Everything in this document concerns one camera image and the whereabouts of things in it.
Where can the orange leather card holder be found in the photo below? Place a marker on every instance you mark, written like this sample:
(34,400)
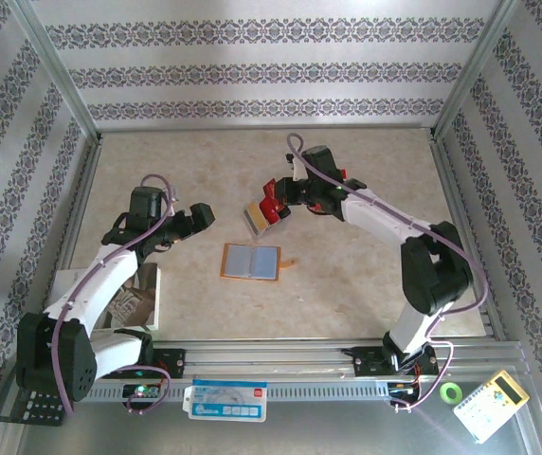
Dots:
(252,263)

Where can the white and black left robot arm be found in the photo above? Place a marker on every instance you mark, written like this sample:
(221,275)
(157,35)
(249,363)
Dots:
(105,284)

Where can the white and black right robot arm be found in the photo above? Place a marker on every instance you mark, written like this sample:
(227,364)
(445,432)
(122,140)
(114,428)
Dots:
(375,218)

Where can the plain red card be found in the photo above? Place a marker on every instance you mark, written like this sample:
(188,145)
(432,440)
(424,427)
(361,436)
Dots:
(270,211)

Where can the clear acrylic card stand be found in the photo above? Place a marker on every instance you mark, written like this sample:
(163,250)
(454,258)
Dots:
(264,231)

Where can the gold card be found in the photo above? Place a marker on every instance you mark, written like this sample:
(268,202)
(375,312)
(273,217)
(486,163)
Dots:
(254,211)

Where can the small circuit board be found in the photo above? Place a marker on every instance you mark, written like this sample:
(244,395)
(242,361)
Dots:
(140,392)
(401,388)

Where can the blue white ruler set package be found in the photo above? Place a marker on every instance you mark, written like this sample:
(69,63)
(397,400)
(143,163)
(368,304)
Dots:
(226,403)

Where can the black desk calculator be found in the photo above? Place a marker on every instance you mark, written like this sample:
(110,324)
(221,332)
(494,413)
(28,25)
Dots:
(39,410)

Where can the green tape roll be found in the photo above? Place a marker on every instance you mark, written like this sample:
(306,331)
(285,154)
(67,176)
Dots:
(442,393)

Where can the yellow and white calculator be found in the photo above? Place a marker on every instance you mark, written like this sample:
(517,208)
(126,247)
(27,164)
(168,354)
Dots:
(489,407)

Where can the aluminium table end rail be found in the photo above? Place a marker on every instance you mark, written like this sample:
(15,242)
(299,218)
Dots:
(266,127)

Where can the aluminium table side rail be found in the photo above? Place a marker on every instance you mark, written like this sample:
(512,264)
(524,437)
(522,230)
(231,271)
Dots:
(81,189)
(451,189)

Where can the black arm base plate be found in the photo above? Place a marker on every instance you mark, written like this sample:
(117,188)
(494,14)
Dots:
(368,362)
(174,362)

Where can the aluminium mounting rail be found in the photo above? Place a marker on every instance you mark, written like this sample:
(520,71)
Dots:
(276,355)

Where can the aluminium frame post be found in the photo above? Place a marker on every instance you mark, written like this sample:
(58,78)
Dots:
(482,61)
(53,61)

